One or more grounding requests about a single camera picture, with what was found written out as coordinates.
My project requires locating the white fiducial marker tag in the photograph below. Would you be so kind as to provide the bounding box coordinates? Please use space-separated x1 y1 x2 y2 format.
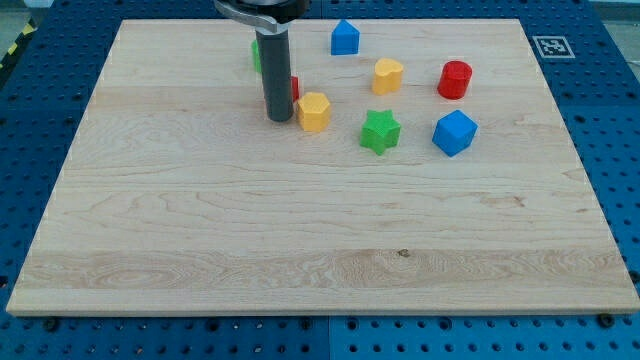
532 35 575 59

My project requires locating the yellow heart block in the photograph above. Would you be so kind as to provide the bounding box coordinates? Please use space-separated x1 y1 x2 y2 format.
372 58 404 95

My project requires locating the green block behind rod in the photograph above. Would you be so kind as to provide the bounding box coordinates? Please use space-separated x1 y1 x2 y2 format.
251 40 262 74

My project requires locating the yellow hexagon block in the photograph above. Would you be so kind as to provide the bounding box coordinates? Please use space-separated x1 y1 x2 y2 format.
297 92 331 132

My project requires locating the red cylinder block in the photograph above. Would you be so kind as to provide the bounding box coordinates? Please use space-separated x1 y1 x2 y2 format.
437 60 473 100

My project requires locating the wooden board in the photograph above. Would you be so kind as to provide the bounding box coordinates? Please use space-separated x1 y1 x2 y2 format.
7 19 639 317

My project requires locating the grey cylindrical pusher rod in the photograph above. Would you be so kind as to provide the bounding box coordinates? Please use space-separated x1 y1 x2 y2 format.
256 28 293 122

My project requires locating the red block behind rod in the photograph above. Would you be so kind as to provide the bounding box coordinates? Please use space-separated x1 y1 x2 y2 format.
291 76 300 102

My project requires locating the blue pentagon house block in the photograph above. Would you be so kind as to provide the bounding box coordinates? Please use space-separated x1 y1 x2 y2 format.
330 19 360 56

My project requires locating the blue cube block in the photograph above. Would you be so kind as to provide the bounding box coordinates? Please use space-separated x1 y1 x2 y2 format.
432 110 478 157

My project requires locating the green star block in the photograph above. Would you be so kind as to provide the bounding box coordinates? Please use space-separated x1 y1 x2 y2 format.
360 110 402 155

